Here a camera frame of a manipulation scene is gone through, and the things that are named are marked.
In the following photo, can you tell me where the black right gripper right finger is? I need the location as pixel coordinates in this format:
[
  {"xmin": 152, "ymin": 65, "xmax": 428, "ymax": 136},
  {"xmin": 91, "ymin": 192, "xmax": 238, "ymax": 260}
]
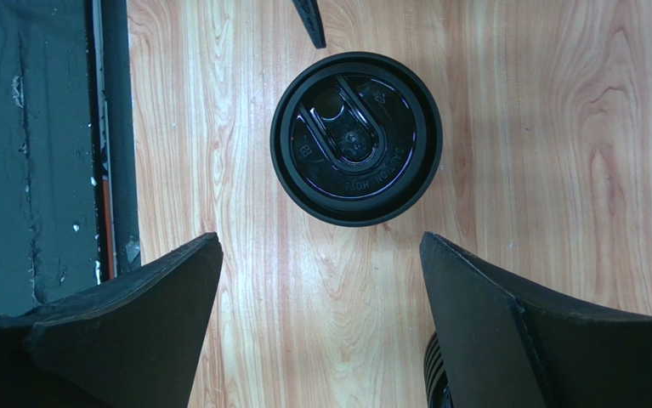
[{"xmin": 420, "ymin": 232, "xmax": 652, "ymax": 407}]

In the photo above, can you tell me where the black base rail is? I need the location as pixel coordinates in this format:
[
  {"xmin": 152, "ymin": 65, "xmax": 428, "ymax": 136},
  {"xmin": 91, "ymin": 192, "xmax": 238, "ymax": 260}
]
[{"xmin": 0, "ymin": 1, "xmax": 141, "ymax": 315}]

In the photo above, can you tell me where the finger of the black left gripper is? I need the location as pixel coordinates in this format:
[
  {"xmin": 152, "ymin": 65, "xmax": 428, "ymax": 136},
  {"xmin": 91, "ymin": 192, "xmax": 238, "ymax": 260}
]
[{"xmin": 292, "ymin": 0, "xmax": 326, "ymax": 49}]

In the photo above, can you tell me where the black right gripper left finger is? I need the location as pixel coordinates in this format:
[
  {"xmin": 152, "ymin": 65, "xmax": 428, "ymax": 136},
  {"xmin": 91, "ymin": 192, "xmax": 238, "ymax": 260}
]
[{"xmin": 0, "ymin": 233, "xmax": 224, "ymax": 407}]

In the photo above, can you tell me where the stack of black lids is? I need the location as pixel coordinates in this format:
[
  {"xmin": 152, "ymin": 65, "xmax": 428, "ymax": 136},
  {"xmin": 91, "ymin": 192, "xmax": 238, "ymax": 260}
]
[{"xmin": 423, "ymin": 332, "xmax": 453, "ymax": 408}]

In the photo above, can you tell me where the single black cup lid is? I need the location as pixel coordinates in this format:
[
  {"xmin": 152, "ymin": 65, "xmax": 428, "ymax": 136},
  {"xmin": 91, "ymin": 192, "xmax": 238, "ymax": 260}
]
[{"xmin": 270, "ymin": 52, "xmax": 443, "ymax": 227}]

